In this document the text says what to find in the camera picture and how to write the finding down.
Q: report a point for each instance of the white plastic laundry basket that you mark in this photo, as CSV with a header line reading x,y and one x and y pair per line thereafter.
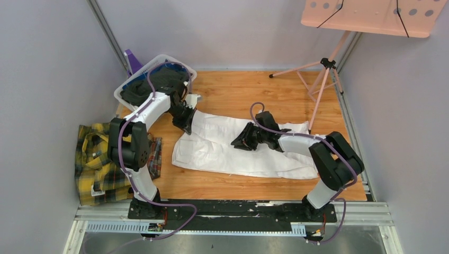
x,y
141,74

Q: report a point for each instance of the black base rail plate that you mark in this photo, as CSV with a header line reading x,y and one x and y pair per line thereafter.
x,y
230,215

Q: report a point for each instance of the yellow plaid shirt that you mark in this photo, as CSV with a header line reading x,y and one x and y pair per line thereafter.
x,y
98,179

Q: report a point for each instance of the purple wedge object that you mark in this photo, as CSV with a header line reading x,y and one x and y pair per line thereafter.
x,y
133,63

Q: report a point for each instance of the pink music stand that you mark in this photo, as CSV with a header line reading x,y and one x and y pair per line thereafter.
x,y
412,19

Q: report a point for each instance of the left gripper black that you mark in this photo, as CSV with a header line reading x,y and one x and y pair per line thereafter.
x,y
186,125

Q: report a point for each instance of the blue shirt in basket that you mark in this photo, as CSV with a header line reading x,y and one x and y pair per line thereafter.
x,y
169,65

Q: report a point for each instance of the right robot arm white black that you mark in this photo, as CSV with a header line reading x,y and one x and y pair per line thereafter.
x,y
337,163

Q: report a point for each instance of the white long sleeve shirt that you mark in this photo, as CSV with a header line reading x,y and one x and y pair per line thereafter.
x,y
208,148

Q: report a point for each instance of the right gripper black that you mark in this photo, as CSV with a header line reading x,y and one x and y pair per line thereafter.
x,y
243,141

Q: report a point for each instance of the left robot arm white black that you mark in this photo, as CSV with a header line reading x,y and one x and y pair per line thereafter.
x,y
128,144

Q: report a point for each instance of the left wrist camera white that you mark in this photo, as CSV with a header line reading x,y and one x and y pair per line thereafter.
x,y
191,100

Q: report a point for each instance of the red blue plaid shirt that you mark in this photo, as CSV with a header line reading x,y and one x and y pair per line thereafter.
x,y
155,159

